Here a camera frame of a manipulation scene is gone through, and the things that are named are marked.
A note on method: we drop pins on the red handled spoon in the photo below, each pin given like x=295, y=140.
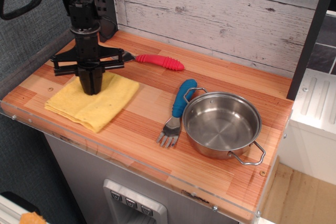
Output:
x=163, y=61

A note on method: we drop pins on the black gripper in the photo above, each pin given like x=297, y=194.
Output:
x=88, y=55

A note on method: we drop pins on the blue handled fork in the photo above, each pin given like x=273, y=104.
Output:
x=171, y=130

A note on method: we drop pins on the clear acrylic edge guard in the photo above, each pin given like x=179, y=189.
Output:
x=85, y=163

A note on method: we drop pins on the orange object at corner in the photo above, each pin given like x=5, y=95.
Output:
x=32, y=218

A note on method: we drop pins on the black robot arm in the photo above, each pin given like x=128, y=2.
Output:
x=85, y=16

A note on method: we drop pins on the grey dispenser button panel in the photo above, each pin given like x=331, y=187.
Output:
x=128, y=206

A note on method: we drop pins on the white toy sink unit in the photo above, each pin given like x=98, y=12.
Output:
x=308, y=143

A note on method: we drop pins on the yellow cloth napkin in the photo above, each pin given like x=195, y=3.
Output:
x=93, y=111

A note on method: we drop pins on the dark grey right post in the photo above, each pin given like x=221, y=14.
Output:
x=311, y=38

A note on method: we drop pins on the small steel pot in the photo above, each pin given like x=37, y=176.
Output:
x=222, y=125

